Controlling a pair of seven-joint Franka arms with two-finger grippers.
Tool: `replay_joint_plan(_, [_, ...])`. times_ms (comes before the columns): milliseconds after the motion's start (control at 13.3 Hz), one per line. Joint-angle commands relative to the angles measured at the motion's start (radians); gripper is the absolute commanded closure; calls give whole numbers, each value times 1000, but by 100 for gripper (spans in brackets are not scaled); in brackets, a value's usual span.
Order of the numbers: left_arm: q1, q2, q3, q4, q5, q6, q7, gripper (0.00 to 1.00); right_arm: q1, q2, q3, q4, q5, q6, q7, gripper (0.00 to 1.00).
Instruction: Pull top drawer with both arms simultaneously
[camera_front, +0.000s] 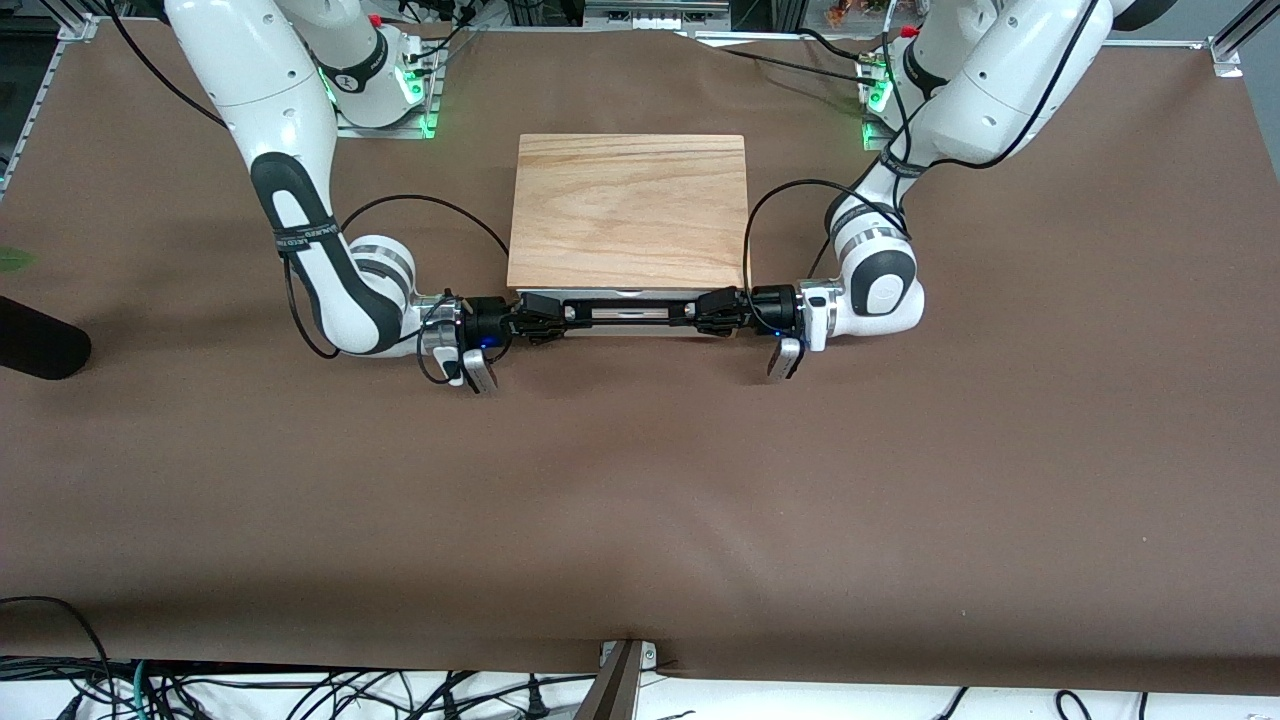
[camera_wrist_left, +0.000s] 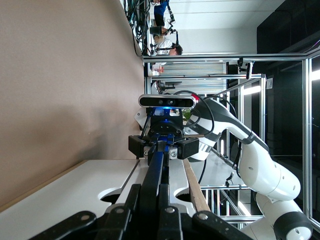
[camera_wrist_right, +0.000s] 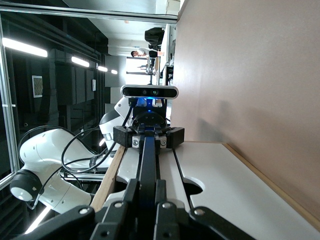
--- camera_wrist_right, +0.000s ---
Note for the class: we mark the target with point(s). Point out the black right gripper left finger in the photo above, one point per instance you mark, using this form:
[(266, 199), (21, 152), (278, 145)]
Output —
[(75, 225)]

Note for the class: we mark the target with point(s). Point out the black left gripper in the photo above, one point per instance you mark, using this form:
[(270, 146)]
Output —
[(150, 120)]

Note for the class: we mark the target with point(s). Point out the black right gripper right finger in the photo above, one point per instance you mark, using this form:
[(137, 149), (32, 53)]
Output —
[(187, 225)]

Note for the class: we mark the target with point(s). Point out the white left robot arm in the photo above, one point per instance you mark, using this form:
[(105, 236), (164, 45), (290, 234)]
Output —
[(45, 150)]

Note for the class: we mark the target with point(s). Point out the wooden drawer cabinet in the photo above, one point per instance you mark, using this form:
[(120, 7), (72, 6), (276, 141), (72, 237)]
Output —
[(107, 180)]

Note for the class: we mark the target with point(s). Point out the small ceiling light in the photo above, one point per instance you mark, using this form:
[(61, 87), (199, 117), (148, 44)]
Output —
[(114, 72), (102, 68)]

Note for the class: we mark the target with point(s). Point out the white paper sign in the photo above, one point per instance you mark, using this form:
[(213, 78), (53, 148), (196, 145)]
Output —
[(94, 85)]

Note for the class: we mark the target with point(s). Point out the seated person in white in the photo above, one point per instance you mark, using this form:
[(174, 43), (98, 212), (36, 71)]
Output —
[(142, 52)]

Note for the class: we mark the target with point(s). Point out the black bag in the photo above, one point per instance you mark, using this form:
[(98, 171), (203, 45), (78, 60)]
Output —
[(153, 36)]

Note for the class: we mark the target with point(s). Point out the medium ceiling light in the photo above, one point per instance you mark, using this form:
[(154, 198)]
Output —
[(80, 61)]

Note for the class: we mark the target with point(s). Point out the brown table cover sheet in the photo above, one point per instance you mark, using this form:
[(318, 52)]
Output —
[(250, 75)]

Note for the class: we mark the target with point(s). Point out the checkerboard calibration sheet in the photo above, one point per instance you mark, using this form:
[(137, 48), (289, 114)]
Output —
[(37, 86)]

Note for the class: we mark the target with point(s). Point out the long ceiling light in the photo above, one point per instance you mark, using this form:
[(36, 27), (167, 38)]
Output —
[(25, 47)]

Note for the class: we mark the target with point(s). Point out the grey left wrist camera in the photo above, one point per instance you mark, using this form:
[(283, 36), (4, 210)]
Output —
[(150, 92)]

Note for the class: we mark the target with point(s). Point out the aluminium enclosure rail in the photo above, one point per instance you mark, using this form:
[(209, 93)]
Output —
[(85, 176)]

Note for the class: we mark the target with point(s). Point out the aluminium enclosure post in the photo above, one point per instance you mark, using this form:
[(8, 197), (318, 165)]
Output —
[(11, 140)]

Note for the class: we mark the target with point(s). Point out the aluminium enclosure beam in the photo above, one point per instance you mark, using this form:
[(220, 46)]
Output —
[(87, 13)]

